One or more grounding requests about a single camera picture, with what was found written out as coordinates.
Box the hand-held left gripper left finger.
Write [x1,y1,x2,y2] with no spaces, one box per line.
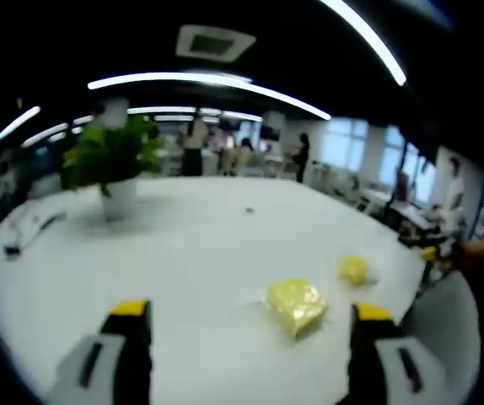
[50,299,154,405]

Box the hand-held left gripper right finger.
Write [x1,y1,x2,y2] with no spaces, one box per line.
[345,302,458,405]

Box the round yellow silicone block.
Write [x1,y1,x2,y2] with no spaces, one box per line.
[336,254,383,286]

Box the yellow packet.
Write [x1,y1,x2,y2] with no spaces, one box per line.
[266,277,329,339]

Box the grey office chair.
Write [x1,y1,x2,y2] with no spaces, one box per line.
[401,272,481,396]

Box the bright window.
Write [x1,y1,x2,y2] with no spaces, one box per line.
[323,119,370,170]

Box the green potted plant white pot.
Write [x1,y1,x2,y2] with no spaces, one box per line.
[62,114,166,222]

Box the ceiling light strip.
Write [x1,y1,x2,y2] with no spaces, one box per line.
[320,0,408,87]
[0,105,42,143]

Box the long curved ceiling light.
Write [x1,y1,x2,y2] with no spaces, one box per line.
[87,72,332,122]

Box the ceiling air conditioner vent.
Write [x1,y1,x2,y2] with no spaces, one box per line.
[175,24,257,64]

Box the black cable with plug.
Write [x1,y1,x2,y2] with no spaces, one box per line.
[3,212,68,259]

